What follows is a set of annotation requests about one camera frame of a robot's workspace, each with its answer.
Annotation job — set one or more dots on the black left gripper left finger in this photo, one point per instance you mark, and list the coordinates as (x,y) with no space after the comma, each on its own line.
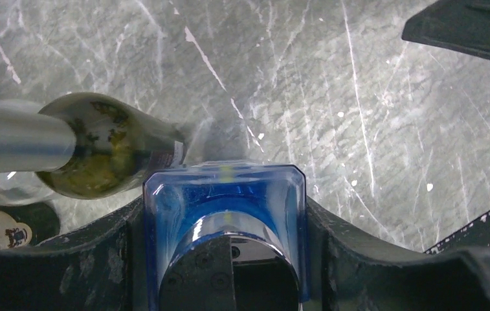
(100,266)

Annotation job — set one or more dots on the clear glass bottle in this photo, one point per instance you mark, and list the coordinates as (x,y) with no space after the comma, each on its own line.
(23,188)

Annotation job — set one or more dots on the green wine bottle brown label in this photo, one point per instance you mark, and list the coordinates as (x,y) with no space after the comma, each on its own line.
(86,145)

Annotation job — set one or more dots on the dark bottle cream label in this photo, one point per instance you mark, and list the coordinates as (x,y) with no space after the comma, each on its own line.
(27,225)

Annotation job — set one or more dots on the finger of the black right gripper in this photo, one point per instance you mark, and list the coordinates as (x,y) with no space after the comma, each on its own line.
(457,25)

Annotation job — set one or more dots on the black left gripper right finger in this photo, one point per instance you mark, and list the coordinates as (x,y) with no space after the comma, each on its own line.
(354,270)

